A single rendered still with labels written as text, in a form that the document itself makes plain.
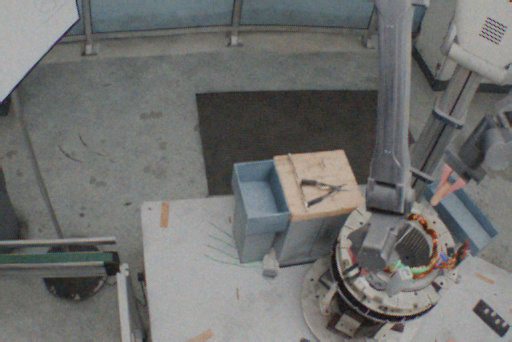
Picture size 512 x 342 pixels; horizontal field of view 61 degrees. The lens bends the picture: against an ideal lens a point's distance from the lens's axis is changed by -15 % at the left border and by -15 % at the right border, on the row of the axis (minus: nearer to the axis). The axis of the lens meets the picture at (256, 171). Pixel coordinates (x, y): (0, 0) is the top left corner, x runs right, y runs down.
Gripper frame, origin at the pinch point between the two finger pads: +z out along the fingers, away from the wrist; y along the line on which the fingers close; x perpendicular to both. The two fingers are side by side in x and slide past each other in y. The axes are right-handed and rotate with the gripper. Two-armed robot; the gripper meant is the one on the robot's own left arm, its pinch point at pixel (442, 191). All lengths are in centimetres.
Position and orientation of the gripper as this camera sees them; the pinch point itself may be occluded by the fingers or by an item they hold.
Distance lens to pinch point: 105.2
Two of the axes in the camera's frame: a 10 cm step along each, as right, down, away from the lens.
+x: 6.2, -2.6, 7.4
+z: -4.1, 7.0, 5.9
